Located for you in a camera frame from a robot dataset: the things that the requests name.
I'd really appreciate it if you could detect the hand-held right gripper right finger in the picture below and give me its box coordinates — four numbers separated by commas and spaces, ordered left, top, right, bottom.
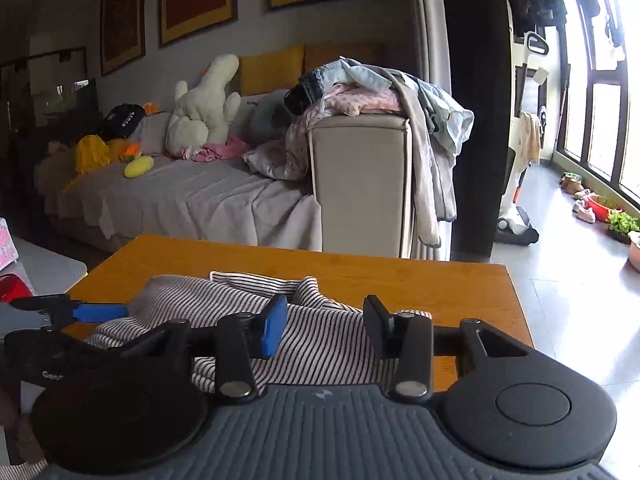
363, 295, 536, 404

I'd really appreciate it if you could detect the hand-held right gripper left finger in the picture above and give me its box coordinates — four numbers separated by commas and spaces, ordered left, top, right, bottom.
111, 294, 289, 406

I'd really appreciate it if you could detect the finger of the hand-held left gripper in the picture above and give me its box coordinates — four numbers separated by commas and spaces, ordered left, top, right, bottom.
10, 294, 131, 327

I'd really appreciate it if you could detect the striped knit garment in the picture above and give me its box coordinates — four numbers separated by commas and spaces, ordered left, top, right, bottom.
87, 270, 432, 395

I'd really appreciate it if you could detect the white side table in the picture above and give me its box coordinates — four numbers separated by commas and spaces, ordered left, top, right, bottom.
0, 237, 89, 312

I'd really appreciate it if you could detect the red glossy object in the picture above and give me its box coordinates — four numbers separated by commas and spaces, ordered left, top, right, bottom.
0, 272, 36, 304

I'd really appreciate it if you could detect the pink box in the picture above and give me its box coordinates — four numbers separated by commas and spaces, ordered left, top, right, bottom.
0, 217, 20, 268

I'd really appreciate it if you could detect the grey sofa cover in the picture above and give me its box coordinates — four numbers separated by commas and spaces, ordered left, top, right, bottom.
37, 152, 323, 253

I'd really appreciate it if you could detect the beige sofa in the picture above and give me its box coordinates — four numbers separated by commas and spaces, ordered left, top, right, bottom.
35, 42, 416, 261

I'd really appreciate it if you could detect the yellow-green plush toy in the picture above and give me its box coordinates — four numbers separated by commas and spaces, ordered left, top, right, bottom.
124, 156, 155, 179

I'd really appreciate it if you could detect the beige garment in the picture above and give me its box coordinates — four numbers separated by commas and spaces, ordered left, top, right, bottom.
392, 72, 458, 248

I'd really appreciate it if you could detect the yellow plush toy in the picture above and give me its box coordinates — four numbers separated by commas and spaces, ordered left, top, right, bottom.
62, 135, 126, 193

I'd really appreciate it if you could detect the floral print cloth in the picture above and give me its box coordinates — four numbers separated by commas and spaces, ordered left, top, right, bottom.
243, 110, 314, 182

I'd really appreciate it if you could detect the white floor washer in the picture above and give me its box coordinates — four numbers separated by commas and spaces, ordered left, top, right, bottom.
497, 32, 551, 247

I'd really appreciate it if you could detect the pink cloth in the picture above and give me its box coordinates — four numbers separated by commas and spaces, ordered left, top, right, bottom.
182, 135, 251, 163

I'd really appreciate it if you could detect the black cap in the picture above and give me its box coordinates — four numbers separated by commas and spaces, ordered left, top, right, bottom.
102, 103, 149, 140

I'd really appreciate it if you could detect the grey neck pillow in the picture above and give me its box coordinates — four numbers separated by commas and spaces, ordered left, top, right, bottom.
247, 91, 292, 145

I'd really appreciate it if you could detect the dark glass cabinet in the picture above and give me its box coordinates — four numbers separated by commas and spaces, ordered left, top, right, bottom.
0, 47, 99, 171

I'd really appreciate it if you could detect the white plush duck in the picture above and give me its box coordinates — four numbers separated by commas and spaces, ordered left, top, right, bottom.
165, 54, 242, 158

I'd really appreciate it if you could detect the pink garment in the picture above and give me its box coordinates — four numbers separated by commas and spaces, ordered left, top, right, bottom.
320, 85, 404, 118

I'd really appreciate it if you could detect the black garment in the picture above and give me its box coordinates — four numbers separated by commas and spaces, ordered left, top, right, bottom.
284, 72, 332, 115

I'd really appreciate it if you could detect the yellow sofa cushion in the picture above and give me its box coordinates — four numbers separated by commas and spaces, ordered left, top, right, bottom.
239, 45, 306, 97
304, 42, 387, 75

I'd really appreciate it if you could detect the dark curtain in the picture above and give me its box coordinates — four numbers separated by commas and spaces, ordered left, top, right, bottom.
437, 0, 512, 262

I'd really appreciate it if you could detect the green potted plant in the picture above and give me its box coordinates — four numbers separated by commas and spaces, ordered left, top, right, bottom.
607, 211, 640, 245

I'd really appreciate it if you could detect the light curtain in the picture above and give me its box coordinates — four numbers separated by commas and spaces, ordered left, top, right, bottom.
400, 0, 447, 93

